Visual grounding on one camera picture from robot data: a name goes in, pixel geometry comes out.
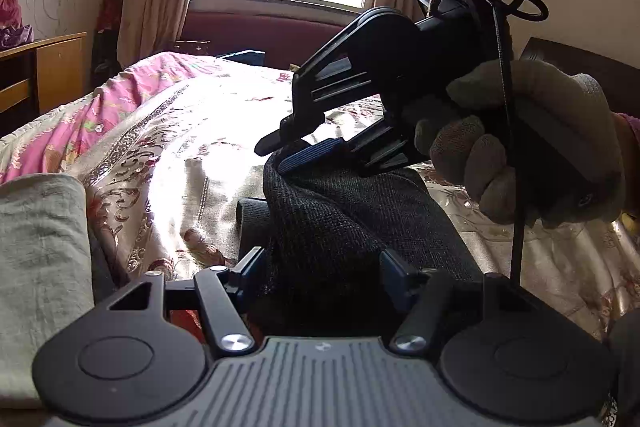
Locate maroon padded bench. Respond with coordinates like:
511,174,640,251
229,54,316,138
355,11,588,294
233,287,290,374
182,0,361,70

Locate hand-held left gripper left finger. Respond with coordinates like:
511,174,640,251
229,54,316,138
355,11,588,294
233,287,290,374
107,246,269,358

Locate purple plastic bag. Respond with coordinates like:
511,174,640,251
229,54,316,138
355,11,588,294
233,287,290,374
0,23,35,51

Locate blue cloth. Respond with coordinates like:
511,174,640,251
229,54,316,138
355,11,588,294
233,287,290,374
220,49,266,62

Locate wooden desk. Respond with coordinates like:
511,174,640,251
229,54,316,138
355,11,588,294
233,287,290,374
0,32,88,138

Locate dark grey checked pants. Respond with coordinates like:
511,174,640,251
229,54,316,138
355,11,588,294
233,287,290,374
235,147,483,338

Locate person's right hand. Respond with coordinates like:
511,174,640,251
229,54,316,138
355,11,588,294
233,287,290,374
415,58,627,229

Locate black cable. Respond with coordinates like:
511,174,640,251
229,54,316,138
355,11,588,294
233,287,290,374
429,0,549,288

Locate grey-green folded cloth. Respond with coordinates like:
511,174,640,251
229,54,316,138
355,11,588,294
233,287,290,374
0,174,96,408

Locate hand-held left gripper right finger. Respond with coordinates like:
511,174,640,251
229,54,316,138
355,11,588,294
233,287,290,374
379,248,539,356

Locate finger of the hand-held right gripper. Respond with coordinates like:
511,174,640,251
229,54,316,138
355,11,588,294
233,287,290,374
254,6,427,158
277,116,422,178

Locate red hanging cloth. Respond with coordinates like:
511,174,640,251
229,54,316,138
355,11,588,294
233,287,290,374
97,0,123,78

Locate dark brown headboard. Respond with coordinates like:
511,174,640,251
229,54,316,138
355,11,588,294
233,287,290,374
520,37,640,118

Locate beige floral bedspread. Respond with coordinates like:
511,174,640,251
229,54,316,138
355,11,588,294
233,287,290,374
0,57,640,343

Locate pink floral quilt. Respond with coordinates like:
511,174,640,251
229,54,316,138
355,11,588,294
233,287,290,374
0,51,226,185

